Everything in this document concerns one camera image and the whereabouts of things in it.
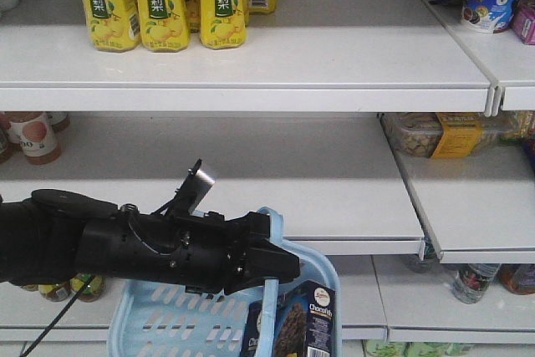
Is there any clear cookie tub yellow label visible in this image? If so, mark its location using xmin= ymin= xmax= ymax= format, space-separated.
xmin=381 ymin=112 xmax=518 ymax=159

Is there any yellow pear drink bottle middle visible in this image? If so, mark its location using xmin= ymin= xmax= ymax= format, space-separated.
xmin=136 ymin=0 xmax=190 ymax=53

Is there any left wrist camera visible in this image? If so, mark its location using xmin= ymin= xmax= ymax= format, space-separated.
xmin=172 ymin=159 xmax=216 ymax=214

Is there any peach drink bottle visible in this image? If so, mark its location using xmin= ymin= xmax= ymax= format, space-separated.
xmin=5 ymin=111 xmax=62 ymax=166

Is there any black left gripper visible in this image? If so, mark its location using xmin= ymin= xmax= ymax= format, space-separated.
xmin=74 ymin=209 xmax=300 ymax=294

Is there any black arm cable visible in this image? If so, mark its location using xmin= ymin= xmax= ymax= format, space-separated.
xmin=20 ymin=273 xmax=95 ymax=357

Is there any light blue plastic basket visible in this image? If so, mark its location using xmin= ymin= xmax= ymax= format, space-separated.
xmin=107 ymin=207 xmax=341 ymax=356

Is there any blue chocolate cookie box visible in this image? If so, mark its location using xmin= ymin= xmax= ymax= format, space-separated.
xmin=267 ymin=280 xmax=339 ymax=356

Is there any white supermarket shelf unit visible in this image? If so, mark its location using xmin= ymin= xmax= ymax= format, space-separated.
xmin=1 ymin=0 xmax=534 ymax=356

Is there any yellow pear drink bottle right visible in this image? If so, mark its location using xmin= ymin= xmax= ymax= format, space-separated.
xmin=200 ymin=0 xmax=247 ymax=49

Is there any yellow pear drink bottle left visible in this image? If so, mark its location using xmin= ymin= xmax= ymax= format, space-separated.
xmin=83 ymin=0 xmax=140 ymax=53

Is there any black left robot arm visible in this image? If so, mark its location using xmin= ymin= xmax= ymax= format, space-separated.
xmin=1 ymin=189 xmax=300 ymax=294

